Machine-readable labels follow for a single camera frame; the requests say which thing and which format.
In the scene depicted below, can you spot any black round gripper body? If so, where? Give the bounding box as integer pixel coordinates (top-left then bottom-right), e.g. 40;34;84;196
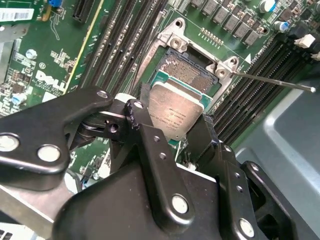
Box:
51;159;236;240

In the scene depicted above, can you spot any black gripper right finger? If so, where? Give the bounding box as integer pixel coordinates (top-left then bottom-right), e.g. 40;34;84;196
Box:
186;116;302;240

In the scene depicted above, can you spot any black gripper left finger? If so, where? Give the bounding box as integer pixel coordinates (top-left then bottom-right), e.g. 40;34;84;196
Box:
0;82;196;228

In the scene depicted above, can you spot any silver topped CPU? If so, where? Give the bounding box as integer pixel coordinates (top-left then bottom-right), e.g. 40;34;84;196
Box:
147;70;214;148

